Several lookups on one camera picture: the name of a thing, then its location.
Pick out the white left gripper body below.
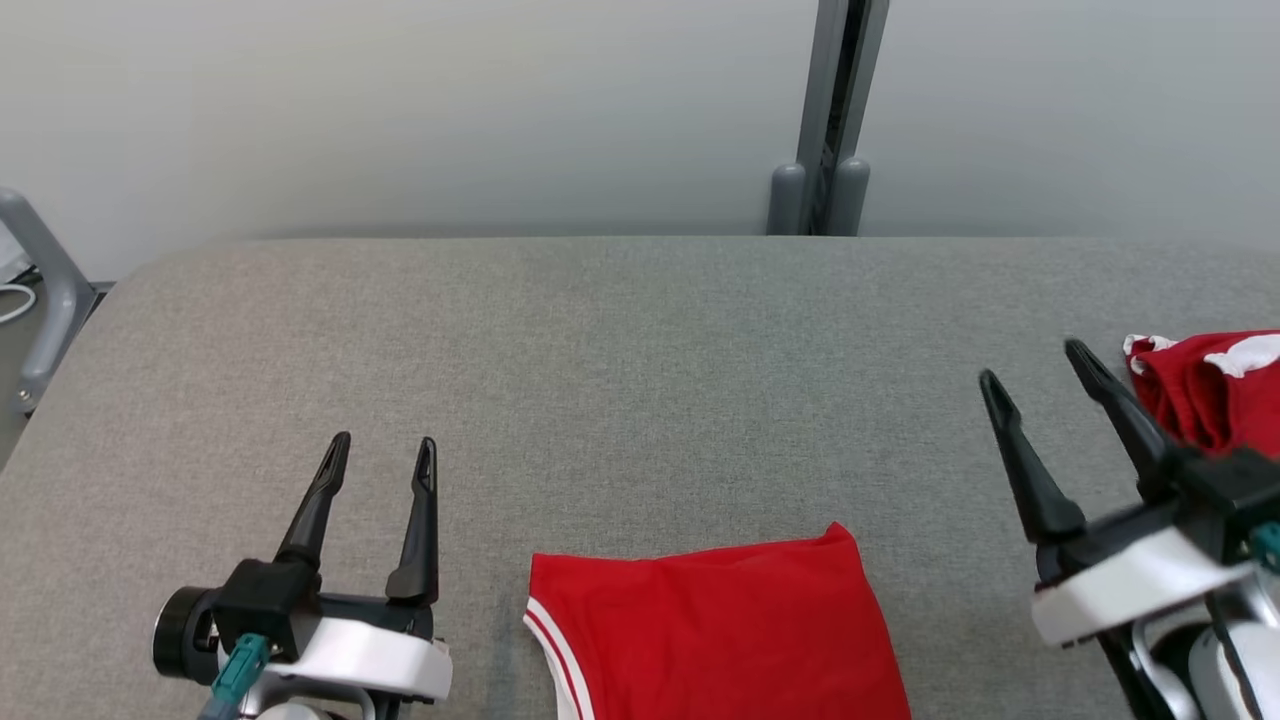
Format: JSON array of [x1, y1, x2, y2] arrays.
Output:
[[270, 595, 453, 701]]

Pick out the right black cable teal connector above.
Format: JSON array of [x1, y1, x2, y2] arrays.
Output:
[[1205, 522, 1280, 720]]

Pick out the red shorts white stripe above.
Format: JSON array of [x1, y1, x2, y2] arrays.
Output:
[[1122, 330, 1280, 461]]

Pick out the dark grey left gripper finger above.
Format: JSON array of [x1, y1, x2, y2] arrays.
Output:
[[386, 437, 439, 606], [275, 432, 353, 571]]

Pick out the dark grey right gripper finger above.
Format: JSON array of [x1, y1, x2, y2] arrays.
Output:
[[1063, 340, 1176, 501], [978, 370, 1086, 546]]

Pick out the grey metal partition post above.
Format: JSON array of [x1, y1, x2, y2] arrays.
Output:
[[795, 0, 891, 236]]

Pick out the black cable teal connector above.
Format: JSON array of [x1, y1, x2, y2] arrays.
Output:
[[198, 633, 271, 720], [1205, 522, 1280, 720]]

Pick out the left black cable teal connector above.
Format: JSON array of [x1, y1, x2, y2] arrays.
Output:
[[198, 633, 271, 720]]

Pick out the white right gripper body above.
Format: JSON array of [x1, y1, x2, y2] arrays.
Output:
[[1030, 500, 1256, 649]]

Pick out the grey cylinder post foot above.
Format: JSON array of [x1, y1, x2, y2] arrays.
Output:
[[830, 157, 871, 237], [767, 163, 806, 236]]

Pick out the red white basketball jersey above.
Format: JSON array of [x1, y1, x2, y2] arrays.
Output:
[[522, 522, 913, 720]]

